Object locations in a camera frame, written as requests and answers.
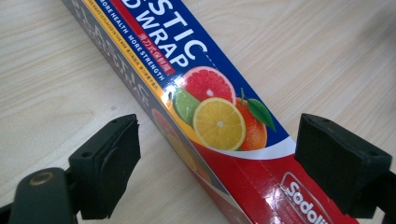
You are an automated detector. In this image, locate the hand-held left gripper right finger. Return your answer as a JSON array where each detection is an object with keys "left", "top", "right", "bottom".
[{"left": 294, "top": 113, "right": 393, "bottom": 219}]

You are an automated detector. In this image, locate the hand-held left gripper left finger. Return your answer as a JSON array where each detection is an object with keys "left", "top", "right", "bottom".
[{"left": 67, "top": 113, "right": 142, "bottom": 220}]

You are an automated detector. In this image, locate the blue and red cling film box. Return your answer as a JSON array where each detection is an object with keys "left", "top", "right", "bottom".
[{"left": 61, "top": 0, "right": 360, "bottom": 224}]

